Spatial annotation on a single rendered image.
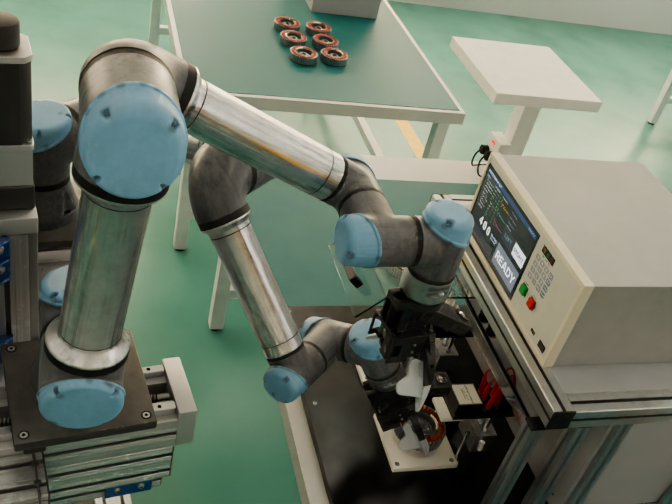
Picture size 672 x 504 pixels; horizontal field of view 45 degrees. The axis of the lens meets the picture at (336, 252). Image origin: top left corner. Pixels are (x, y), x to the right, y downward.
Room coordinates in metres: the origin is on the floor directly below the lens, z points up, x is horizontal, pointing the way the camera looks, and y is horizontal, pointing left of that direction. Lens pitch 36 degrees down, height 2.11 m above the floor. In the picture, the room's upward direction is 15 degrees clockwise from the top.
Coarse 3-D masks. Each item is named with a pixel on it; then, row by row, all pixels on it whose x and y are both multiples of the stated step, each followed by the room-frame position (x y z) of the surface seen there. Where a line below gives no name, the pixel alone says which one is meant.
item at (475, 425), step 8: (464, 424) 1.28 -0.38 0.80; (472, 424) 1.26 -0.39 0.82; (480, 424) 1.27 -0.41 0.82; (464, 432) 1.27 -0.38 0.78; (472, 432) 1.25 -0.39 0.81; (480, 432) 1.25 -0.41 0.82; (488, 432) 1.25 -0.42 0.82; (472, 440) 1.24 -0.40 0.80; (488, 440) 1.25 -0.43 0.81; (472, 448) 1.23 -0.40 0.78; (488, 448) 1.25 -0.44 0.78
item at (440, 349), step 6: (438, 342) 1.50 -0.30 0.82; (438, 348) 1.48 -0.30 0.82; (444, 348) 1.48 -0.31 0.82; (438, 354) 1.46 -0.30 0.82; (444, 354) 1.46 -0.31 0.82; (450, 354) 1.47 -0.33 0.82; (456, 354) 1.47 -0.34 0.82; (438, 360) 1.46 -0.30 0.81; (444, 360) 1.46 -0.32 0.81; (450, 360) 1.47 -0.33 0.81; (456, 360) 1.47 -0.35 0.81; (438, 366) 1.46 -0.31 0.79; (444, 366) 1.46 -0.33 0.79; (450, 366) 1.47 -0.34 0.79
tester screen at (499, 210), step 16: (480, 192) 1.55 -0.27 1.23; (496, 192) 1.50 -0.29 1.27; (480, 208) 1.53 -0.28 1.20; (496, 208) 1.48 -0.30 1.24; (512, 208) 1.43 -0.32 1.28; (496, 224) 1.46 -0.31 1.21; (512, 224) 1.41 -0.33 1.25; (528, 224) 1.37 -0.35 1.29; (480, 240) 1.49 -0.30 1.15; (496, 240) 1.44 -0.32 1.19; (528, 240) 1.35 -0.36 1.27; (512, 256) 1.37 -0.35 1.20; (496, 272) 1.40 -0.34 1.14
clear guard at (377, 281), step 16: (336, 256) 1.47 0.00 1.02; (368, 272) 1.39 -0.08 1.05; (384, 272) 1.40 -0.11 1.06; (400, 272) 1.41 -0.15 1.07; (352, 288) 1.37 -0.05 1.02; (368, 288) 1.35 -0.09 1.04; (384, 288) 1.34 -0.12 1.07; (464, 288) 1.41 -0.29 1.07; (352, 304) 1.33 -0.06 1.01; (368, 304) 1.31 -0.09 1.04
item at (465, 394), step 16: (464, 384) 1.28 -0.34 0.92; (432, 400) 1.25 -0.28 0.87; (448, 400) 1.24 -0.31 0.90; (464, 400) 1.23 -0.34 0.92; (480, 400) 1.24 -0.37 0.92; (448, 416) 1.21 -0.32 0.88; (464, 416) 1.21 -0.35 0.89; (480, 416) 1.23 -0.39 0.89; (496, 416) 1.24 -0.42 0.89; (512, 416) 1.26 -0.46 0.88
